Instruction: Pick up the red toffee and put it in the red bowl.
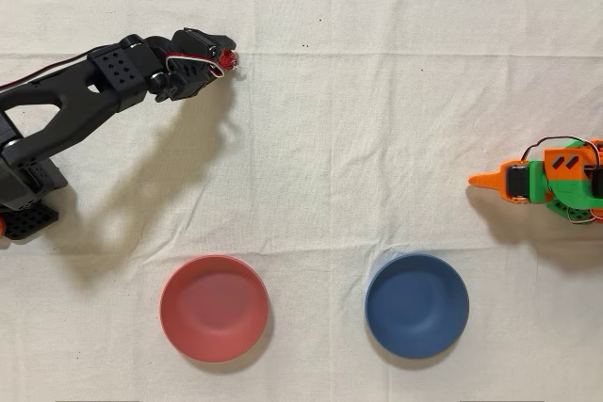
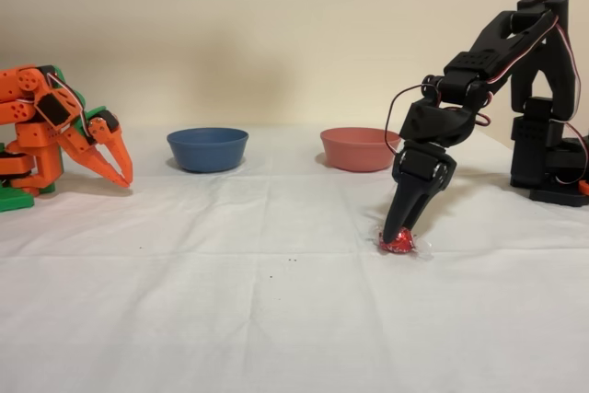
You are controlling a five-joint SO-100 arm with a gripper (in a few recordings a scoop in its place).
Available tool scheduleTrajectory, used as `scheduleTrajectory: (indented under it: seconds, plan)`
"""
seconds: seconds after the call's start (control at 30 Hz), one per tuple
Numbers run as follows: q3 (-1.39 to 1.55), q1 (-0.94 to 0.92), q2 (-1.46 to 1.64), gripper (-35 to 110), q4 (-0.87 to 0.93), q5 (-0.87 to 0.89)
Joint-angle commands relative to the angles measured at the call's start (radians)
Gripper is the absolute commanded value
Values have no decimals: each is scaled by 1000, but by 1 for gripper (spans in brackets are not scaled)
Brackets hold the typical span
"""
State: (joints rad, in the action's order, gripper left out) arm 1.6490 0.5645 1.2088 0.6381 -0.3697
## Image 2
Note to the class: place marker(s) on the blue bowl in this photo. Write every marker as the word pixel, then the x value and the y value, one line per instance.
pixel 207 153

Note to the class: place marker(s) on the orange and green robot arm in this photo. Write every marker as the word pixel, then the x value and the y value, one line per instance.
pixel 27 135

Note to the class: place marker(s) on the red candy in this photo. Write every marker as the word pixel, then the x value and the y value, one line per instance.
pixel 400 246

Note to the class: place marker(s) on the white tablecloth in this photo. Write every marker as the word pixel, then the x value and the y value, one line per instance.
pixel 276 319

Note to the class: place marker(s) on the small orange clamp piece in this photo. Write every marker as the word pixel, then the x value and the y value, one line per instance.
pixel 584 186

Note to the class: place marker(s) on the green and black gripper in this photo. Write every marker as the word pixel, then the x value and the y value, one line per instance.
pixel 98 132

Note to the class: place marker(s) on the green robot base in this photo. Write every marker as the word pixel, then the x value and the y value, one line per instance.
pixel 16 202

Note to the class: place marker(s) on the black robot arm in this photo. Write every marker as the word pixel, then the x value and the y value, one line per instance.
pixel 488 38

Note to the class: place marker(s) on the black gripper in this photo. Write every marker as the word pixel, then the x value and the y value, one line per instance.
pixel 420 167

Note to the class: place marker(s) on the red bowl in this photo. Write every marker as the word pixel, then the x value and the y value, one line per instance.
pixel 359 153

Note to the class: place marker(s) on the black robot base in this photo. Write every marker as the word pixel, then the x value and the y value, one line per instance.
pixel 557 197

